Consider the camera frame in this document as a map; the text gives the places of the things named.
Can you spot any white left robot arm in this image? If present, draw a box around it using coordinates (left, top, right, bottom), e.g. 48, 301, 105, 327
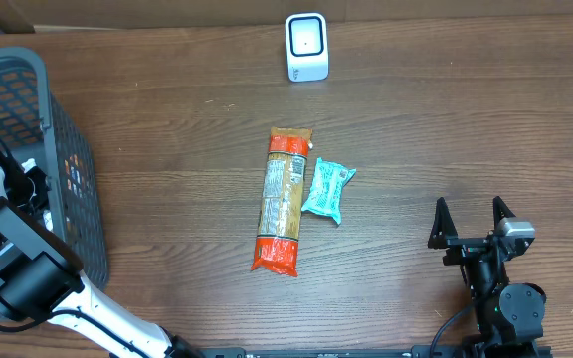
0, 139, 199, 358

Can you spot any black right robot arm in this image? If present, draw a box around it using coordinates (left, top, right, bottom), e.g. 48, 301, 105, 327
427, 196, 550, 357

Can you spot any white barcode scanner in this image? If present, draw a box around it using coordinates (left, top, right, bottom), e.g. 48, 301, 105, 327
285, 12, 329, 83

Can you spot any white tube gold cap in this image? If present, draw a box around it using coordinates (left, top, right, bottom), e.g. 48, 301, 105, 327
22, 158, 54, 231

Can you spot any cardboard back wall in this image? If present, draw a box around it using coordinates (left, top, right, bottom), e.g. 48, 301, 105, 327
0, 0, 573, 33

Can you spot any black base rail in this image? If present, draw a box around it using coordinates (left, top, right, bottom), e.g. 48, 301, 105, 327
200, 345, 553, 358

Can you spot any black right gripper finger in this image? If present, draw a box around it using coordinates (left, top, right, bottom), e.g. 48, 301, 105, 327
492, 196, 515, 234
428, 197, 459, 249

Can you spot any grey plastic mesh basket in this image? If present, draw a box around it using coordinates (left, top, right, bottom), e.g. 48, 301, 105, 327
0, 47, 109, 286

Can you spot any orange pasta packet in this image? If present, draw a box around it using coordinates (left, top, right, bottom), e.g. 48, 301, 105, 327
251, 127, 312, 277

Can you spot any black cable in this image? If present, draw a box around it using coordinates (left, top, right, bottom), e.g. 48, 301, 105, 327
428, 302, 477, 358

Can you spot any teal snack packet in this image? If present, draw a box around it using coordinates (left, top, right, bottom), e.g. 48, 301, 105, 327
301, 157, 357, 225

